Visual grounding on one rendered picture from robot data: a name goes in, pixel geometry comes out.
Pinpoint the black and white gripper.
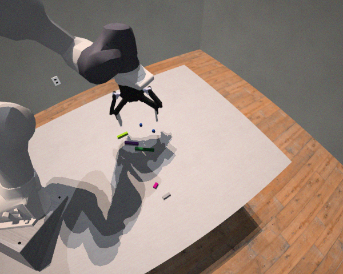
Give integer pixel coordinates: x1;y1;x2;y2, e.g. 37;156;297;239
109;85;162;127

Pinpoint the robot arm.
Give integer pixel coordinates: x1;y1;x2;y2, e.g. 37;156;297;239
0;0;154;230

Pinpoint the grey rod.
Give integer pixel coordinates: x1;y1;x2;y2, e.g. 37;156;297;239
162;192;171;199

